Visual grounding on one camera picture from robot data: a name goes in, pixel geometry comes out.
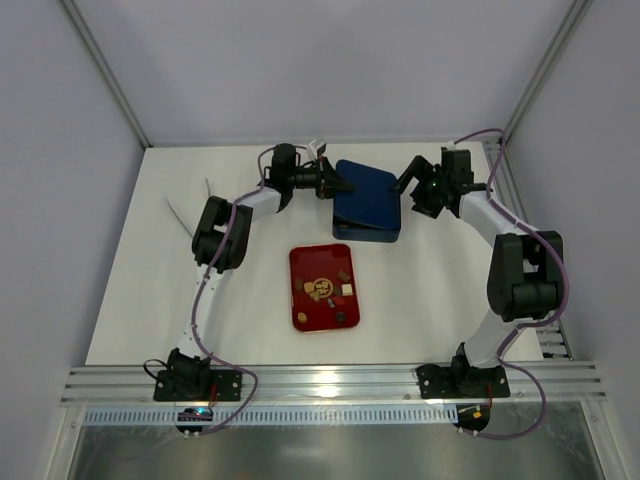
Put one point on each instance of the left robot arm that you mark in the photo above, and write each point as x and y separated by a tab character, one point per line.
219	244

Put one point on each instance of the aluminium front rail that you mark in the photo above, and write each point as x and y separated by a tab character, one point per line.
130	385

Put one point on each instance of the black mounting plate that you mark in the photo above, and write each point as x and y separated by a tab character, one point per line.
447	382
204	385

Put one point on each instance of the right aluminium corner post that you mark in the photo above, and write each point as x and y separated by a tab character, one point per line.
566	29

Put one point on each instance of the left aluminium corner post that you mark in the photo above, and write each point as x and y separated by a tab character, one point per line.
84	34

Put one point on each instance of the blue chocolate tin box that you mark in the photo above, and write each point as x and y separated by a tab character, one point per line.
367	235

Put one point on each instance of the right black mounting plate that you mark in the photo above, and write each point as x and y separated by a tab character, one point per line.
447	382

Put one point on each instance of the aluminium corner post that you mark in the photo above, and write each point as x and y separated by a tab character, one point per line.
566	29
84	34

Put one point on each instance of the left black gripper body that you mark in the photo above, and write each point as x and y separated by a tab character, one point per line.
323	178

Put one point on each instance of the blue tin lid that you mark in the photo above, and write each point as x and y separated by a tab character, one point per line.
373	207

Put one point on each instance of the white square chocolate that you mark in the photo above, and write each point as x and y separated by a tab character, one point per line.
347	289

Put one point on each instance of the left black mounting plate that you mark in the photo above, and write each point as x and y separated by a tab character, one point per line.
204	385

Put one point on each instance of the red lacquer tray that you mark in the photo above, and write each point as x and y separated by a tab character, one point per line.
315	269

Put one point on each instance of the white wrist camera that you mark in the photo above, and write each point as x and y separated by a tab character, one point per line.
450	146
315	149

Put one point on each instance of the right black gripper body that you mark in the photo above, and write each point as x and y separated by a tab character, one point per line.
425	191

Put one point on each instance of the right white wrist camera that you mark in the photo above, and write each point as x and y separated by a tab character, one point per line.
450	146

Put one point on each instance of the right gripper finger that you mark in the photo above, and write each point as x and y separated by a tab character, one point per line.
426	202
418	169

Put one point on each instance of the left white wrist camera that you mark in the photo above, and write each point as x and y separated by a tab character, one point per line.
315	149

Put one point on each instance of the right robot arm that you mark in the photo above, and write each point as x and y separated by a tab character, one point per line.
526	285

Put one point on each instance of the slotted cable duct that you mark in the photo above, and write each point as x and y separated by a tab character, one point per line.
273	415

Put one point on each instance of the metal serving tongs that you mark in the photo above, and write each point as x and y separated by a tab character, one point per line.
185	207

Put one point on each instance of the milk brown rectangular chocolate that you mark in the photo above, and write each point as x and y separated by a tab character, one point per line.
343	275

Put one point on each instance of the right aluminium side rail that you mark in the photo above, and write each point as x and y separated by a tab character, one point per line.
552	338

